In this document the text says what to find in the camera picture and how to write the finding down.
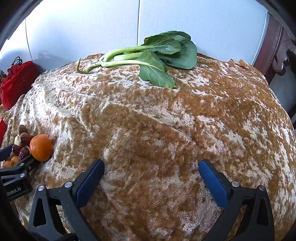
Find brown velvet blanket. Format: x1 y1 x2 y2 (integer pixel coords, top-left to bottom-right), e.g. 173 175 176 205
0 53 296 241

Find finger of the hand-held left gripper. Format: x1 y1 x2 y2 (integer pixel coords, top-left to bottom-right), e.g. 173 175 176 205
0 155 42 181
0 144 15 161

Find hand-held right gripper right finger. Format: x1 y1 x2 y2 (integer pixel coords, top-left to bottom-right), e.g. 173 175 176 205
199 159 275 241

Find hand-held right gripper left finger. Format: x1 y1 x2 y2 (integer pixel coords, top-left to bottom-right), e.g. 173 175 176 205
27 159 105 241

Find red cardboard box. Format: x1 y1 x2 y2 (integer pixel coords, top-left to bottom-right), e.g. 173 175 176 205
0 119 7 145

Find orange tangerine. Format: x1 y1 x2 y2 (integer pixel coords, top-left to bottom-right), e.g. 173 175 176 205
30 134 53 162

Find red drawstring bag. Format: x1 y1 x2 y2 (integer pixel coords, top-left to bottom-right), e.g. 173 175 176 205
0 57 38 110

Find dark wooden furniture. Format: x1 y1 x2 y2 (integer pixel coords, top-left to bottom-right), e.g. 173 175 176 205
253 14 296 85

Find green bok choy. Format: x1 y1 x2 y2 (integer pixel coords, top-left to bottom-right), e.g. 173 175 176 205
75 31 198 89

